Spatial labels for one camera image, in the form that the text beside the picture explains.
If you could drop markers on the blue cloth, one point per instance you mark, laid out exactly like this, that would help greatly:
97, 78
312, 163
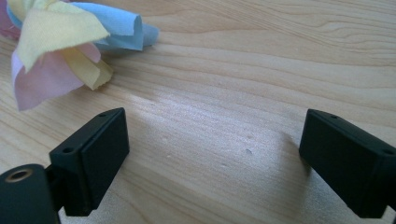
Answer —
118, 28

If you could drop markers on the yellow cloth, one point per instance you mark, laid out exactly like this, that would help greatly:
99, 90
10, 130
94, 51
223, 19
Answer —
59, 31

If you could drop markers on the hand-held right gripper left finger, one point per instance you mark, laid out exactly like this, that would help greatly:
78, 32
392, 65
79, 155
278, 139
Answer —
93, 161

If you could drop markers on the pink cloth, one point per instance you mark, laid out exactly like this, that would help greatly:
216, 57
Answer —
43, 81

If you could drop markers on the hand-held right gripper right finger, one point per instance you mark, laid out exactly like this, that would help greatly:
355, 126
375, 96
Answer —
345, 165

